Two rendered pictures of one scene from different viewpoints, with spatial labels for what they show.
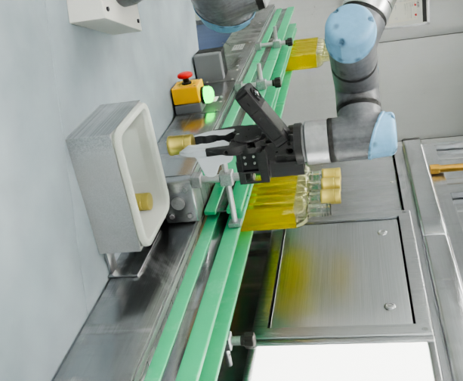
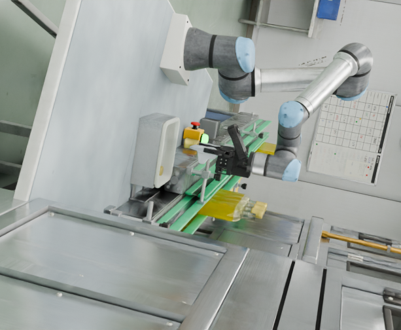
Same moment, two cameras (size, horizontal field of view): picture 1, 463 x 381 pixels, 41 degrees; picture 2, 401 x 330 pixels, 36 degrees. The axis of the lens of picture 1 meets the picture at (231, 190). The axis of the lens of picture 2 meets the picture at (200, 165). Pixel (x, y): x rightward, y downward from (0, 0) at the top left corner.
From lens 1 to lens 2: 0.98 m
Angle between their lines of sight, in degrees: 13
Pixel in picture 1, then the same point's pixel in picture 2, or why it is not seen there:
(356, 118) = (282, 157)
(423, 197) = (311, 241)
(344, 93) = (280, 145)
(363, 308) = not seen: hidden behind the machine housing
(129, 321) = (139, 214)
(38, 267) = (112, 165)
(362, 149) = (280, 172)
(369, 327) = not seen: hidden behind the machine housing
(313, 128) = (260, 154)
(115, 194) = (152, 153)
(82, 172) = (140, 137)
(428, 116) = not seen: hidden behind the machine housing
